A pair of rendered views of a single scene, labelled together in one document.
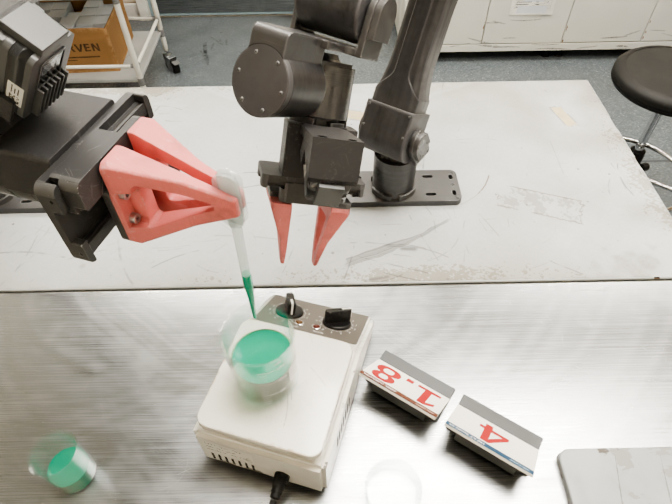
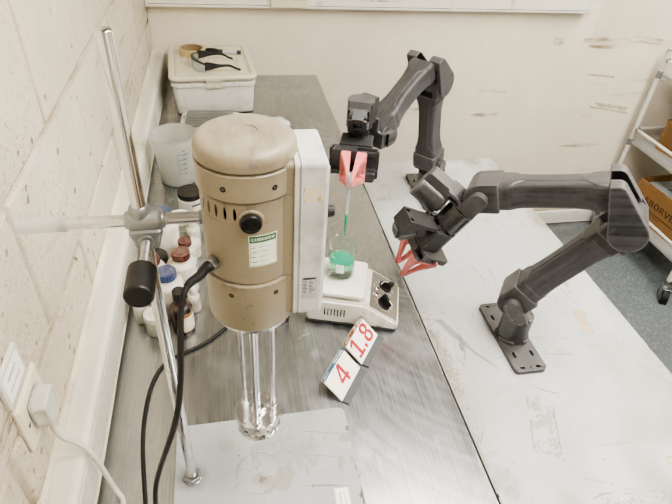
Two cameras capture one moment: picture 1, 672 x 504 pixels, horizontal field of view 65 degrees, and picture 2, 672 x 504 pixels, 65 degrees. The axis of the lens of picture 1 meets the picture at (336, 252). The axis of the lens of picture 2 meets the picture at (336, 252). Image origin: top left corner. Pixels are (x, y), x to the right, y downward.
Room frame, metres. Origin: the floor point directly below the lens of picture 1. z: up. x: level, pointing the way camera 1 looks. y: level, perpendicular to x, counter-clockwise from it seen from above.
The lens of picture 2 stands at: (0.03, -0.80, 1.75)
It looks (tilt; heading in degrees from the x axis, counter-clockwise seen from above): 38 degrees down; 77
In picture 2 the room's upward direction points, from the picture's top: 4 degrees clockwise
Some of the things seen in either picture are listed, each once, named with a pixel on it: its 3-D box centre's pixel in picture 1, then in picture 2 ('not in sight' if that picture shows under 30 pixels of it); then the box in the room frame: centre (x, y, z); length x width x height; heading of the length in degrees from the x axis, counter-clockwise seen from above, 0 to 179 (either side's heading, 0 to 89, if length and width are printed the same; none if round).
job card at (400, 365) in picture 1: (408, 382); (363, 341); (0.27, -0.08, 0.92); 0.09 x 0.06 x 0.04; 56
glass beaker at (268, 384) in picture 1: (259, 358); (341, 258); (0.24, 0.07, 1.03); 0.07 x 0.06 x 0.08; 113
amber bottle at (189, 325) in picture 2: not in sight; (181, 310); (-0.10, 0.02, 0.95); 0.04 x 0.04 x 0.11
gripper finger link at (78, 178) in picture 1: (167, 198); (346, 172); (0.24, 0.11, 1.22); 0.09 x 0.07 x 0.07; 72
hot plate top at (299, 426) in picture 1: (281, 383); (339, 278); (0.23, 0.05, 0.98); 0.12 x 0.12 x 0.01; 73
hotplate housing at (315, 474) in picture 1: (290, 380); (349, 293); (0.26, 0.05, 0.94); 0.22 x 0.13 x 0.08; 163
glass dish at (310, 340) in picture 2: (392, 490); (310, 340); (0.16, -0.05, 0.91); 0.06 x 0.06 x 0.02
